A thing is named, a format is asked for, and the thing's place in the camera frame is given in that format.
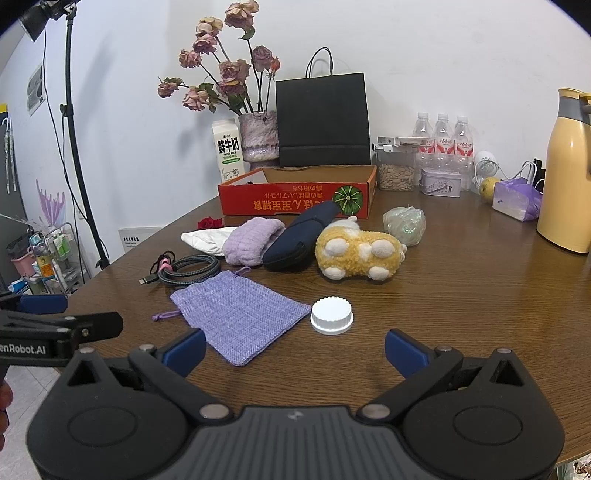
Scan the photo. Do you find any white cloth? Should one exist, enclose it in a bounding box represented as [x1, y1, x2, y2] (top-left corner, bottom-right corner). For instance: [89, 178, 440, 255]
[180, 227, 238, 257]

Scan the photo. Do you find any person's left hand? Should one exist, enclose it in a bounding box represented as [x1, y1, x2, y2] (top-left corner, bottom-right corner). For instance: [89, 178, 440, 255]
[0, 381, 14, 450]

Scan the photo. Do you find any yellow green apple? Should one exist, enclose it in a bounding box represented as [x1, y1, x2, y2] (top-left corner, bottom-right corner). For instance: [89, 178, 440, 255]
[479, 177, 499, 204]

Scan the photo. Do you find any purple tissue pack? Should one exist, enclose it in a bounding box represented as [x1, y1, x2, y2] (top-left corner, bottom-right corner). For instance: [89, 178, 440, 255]
[492, 178, 542, 222]

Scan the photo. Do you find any iridescent plastic wrap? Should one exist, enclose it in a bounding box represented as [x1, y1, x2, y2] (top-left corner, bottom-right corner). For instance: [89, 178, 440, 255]
[383, 206, 427, 247]

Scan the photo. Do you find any black light stand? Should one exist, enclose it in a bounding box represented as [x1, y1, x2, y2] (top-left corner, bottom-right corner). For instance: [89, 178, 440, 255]
[19, 1, 110, 270]

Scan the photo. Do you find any dried pink rose bouquet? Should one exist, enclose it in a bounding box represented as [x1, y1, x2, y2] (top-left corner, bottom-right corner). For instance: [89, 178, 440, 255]
[157, 1, 280, 116]

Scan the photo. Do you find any right water bottle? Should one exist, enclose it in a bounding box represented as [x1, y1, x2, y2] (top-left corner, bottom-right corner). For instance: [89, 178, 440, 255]
[452, 116, 474, 191]

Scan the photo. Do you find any small white round device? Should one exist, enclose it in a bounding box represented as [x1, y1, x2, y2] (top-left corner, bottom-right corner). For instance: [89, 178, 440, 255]
[471, 150, 499, 193]

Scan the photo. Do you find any flat white box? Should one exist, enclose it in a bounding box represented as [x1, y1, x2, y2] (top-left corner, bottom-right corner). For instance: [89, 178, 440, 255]
[377, 136, 431, 148]

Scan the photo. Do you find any black charging cable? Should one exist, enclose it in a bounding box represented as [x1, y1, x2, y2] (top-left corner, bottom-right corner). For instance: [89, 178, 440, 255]
[138, 250, 223, 290]

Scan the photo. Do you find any left water bottle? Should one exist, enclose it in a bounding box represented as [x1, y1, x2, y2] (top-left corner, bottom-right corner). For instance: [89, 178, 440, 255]
[413, 112, 435, 185]

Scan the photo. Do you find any purple knitted drawstring pouch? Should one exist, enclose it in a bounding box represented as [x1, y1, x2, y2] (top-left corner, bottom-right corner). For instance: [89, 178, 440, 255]
[152, 268, 311, 367]

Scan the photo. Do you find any middle water bottle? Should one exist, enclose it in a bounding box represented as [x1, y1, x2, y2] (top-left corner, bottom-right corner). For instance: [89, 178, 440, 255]
[433, 113, 455, 170]

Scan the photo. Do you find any purple fluffy towel roll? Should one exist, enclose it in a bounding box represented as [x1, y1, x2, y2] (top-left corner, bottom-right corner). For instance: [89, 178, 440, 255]
[222, 217, 286, 267]

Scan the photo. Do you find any white green milk carton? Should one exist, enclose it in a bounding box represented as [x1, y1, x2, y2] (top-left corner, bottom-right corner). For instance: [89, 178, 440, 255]
[211, 119, 245, 183]

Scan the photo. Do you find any wire rack with supplies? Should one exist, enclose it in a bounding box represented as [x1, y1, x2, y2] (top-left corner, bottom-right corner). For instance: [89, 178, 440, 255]
[6, 222, 90, 296]

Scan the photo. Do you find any yellow thermos jug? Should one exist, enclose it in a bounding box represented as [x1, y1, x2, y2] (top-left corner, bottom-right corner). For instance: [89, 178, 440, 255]
[537, 88, 591, 254]

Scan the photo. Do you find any water bottle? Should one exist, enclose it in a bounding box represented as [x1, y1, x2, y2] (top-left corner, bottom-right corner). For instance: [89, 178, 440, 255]
[413, 112, 435, 185]
[452, 116, 474, 191]
[433, 113, 455, 170]

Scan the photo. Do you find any purple textured glass vase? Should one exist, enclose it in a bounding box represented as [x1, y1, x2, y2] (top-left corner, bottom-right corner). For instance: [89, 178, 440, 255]
[238, 111, 280, 167]

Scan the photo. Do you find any white charging cable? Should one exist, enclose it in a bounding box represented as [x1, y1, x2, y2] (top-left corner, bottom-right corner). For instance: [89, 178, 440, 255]
[493, 159, 546, 190]

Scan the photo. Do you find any black paper shopping bag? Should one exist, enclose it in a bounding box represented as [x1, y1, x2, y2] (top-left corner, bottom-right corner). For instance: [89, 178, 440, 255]
[276, 61, 370, 168]

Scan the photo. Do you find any yellow white plush toy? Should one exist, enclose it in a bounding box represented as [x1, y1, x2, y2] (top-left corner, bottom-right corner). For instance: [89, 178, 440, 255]
[315, 216, 407, 282]

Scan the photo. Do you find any black charger plug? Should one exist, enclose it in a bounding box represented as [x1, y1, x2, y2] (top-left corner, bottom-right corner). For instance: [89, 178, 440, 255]
[533, 158, 545, 184]

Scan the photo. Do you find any white plastic jar lid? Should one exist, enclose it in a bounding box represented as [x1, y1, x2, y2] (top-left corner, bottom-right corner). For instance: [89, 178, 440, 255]
[310, 296, 355, 336]

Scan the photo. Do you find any red orange cardboard box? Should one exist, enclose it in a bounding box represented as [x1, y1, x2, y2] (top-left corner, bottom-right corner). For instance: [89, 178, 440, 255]
[217, 165, 377, 219]

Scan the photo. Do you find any small lavender tin box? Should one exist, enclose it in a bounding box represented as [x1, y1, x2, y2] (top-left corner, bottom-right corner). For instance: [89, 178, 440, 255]
[419, 168, 462, 198]

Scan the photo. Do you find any red artificial rose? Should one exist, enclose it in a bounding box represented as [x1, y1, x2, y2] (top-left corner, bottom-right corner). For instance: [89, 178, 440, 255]
[197, 217, 224, 230]

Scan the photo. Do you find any navy blue zip case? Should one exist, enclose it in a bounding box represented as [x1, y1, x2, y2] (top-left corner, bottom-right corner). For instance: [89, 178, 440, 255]
[263, 201, 341, 272]

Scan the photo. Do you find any clear seed storage container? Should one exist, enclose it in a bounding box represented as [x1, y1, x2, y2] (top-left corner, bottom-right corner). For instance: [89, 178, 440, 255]
[373, 144, 416, 192]

